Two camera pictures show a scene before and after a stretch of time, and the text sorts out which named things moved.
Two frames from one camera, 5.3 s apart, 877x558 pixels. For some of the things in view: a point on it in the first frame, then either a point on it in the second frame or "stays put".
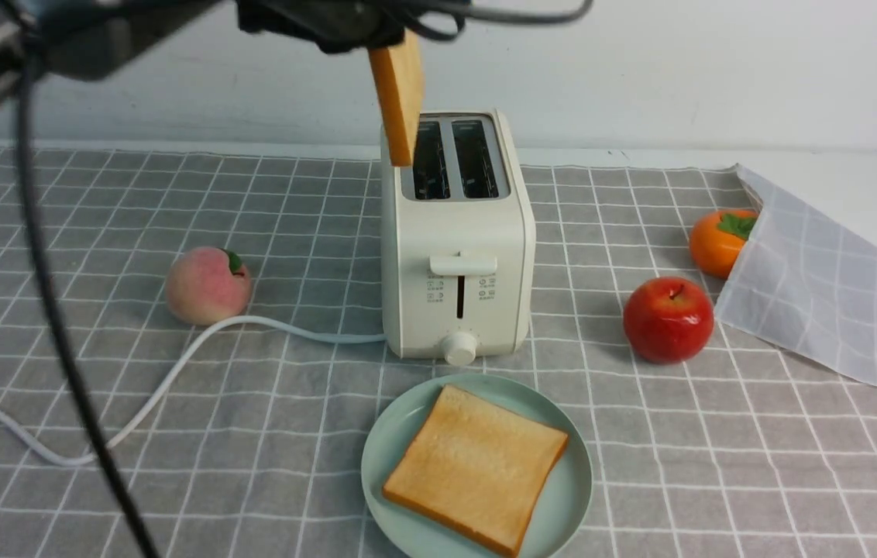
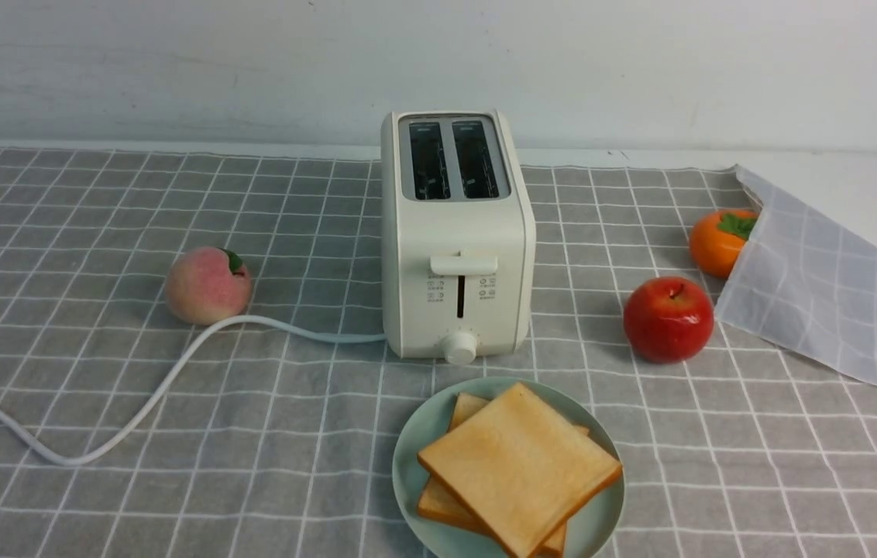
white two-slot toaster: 458,242 stays put
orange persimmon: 717,237 stays put
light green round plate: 410,535 -> 431,419
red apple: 668,320 stays put
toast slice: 477,469 stays put
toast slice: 398,80 -> 441,501
